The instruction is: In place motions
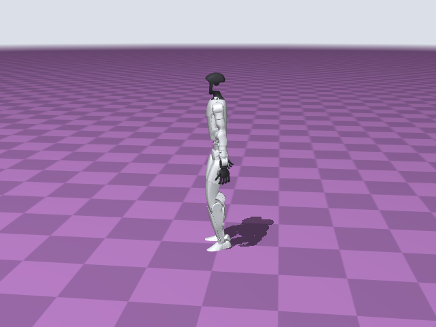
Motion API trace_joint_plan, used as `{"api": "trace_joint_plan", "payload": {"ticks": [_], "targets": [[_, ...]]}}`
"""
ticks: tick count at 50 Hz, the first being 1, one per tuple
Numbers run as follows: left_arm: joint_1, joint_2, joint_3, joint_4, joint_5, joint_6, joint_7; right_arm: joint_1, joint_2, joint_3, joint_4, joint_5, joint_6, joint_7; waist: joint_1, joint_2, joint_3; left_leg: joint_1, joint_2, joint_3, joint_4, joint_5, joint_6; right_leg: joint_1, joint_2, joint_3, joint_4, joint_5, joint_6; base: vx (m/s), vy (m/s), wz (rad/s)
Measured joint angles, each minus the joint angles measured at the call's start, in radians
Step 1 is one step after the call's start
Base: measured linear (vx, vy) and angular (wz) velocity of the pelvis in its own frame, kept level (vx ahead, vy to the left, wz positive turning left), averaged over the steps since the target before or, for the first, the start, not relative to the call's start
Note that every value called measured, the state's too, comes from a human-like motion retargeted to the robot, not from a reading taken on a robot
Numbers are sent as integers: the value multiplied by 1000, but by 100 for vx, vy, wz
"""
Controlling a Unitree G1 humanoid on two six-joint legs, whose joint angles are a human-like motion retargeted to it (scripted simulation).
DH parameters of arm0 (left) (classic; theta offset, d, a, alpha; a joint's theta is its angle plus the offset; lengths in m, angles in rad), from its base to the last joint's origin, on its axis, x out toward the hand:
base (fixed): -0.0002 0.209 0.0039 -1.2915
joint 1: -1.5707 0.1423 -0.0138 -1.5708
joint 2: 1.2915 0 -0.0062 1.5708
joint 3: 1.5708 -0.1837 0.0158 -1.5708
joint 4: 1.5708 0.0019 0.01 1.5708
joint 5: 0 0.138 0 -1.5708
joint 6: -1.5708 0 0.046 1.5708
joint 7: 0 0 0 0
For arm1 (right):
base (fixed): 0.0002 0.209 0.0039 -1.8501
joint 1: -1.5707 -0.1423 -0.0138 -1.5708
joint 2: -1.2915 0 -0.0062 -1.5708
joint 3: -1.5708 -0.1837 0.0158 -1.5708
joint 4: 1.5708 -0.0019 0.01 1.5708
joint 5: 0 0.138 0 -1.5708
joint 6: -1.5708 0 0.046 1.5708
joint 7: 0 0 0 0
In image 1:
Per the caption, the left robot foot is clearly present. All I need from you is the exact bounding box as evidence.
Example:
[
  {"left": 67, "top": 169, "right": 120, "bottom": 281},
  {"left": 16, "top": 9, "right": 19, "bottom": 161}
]
[{"left": 207, "top": 239, "right": 232, "bottom": 251}]

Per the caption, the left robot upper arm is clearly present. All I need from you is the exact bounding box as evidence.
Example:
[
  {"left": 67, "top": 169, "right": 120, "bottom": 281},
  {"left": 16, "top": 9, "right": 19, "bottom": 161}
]
[{"left": 212, "top": 102, "right": 226, "bottom": 140}]

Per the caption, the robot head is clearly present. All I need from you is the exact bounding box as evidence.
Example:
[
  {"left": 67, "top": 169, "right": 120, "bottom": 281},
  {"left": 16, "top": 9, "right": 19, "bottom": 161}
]
[{"left": 206, "top": 72, "right": 225, "bottom": 100}]

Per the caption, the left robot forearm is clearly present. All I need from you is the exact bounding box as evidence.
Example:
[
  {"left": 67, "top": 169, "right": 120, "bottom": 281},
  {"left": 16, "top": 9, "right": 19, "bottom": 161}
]
[{"left": 217, "top": 131, "right": 228, "bottom": 166}]

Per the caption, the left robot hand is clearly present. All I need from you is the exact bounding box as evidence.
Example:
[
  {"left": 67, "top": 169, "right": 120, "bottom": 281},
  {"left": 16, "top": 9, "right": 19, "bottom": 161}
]
[{"left": 215, "top": 160, "right": 230, "bottom": 185}]

